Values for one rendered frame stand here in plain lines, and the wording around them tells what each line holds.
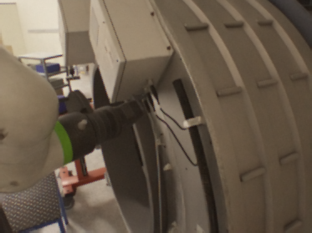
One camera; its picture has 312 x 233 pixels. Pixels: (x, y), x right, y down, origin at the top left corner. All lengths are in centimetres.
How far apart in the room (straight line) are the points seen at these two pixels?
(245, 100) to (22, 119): 43
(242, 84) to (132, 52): 25
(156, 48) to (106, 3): 16
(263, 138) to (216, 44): 24
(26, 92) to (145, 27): 34
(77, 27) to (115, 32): 56
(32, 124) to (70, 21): 83
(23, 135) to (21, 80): 7
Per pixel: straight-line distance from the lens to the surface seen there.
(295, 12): 85
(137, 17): 60
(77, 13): 114
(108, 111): 52
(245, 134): 54
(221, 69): 55
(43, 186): 196
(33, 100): 31
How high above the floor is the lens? 174
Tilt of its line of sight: 23 degrees down
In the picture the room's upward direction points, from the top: 2 degrees counter-clockwise
